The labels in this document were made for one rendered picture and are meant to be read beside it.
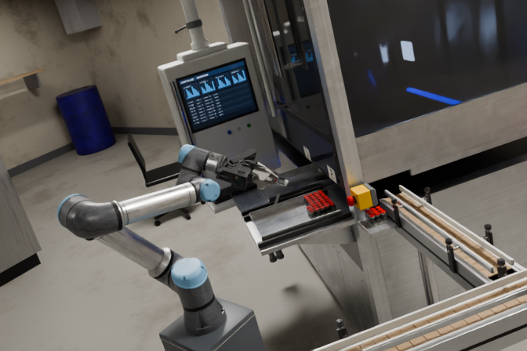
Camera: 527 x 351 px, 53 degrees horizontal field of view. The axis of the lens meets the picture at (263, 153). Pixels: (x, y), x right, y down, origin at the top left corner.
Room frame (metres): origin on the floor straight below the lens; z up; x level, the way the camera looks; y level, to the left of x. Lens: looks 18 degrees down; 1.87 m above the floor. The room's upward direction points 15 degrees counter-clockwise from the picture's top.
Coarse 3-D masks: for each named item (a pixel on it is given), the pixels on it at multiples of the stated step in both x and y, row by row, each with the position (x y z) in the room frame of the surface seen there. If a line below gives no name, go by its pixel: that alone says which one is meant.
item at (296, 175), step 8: (296, 168) 2.52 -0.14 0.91; (304, 168) 2.53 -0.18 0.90; (312, 168) 2.54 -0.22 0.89; (280, 176) 2.51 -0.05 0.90; (288, 176) 2.52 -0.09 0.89; (296, 176) 2.50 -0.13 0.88; (304, 176) 2.47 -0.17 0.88; (312, 176) 2.44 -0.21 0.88; (320, 176) 2.41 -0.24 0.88; (328, 176) 2.39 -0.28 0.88; (272, 184) 2.48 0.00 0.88; (280, 184) 2.45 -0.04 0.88; (288, 184) 2.43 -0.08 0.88; (296, 184) 2.40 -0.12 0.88; (304, 184) 2.37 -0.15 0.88; (312, 184) 2.27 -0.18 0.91; (320, 184) 2.28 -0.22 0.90; (328, 184) 2.28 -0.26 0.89; (264, 192) 2.33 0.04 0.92; (272, 192) 2.38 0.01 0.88; (280, 192) 2.35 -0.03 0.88; (288, 192) 2.25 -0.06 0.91; (296, 192) 2.26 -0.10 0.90; (272, 200) 2.24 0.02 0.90
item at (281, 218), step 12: (312, 192) 2.18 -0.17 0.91; (276, 204) 2.16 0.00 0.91; (288, 204) 2.16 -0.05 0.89; (300, 204) 2.15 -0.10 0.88; (252, 216) 2.14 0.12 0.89; (264, 216) 2.13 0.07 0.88; (276, 216) 2.10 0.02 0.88; (288, 216) 2.07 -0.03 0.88; (300, 216) 2.04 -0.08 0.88; (324, 216) 1.92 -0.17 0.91; (264, 228) 2.02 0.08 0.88; (276, 228) 1.99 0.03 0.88; (288, 228) 1.90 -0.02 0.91
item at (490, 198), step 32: (512, 160) 2.04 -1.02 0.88; (416, 192) 1.98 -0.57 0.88; (448, 192) 1.94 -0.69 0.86; (480, 192) 1.96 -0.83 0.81; (512, 192) 1.99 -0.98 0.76; (480, 224) 1.96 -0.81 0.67; (512, 224) 1.98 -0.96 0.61; (320, 256) 2.68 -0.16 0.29; (384, 256) 1.89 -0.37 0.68; (416, 256) 1.91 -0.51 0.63; (512, 256) 1.98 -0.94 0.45; (352, 288) 2.16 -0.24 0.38; (416, 288) 1.91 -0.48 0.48; (448, 288) 1.93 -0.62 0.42; (352, 320) 2.31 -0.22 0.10
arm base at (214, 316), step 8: (208, 304) 1.57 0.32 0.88; (216, 304) 1.60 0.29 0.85; (184, 312) 1.59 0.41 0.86; (192, 312) 1.56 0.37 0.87; (200, 312) 1.55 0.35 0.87; (208, 312) 1.56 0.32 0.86; (216, 312) 1.57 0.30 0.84; (224, 312) 1.61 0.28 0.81; (184, 320) 1.58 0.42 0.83; (192, 320) 1.55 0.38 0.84; (200, 320) 1.55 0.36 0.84; (208, 320) 1.55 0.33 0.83; (216, 320) 1.56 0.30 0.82; (224, 320) 1.58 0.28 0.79; (192, 328) 1.55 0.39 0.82; (200, 328) 1.54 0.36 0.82; (208, 328) 1.54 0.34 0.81; (216, 328) 1.55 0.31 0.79
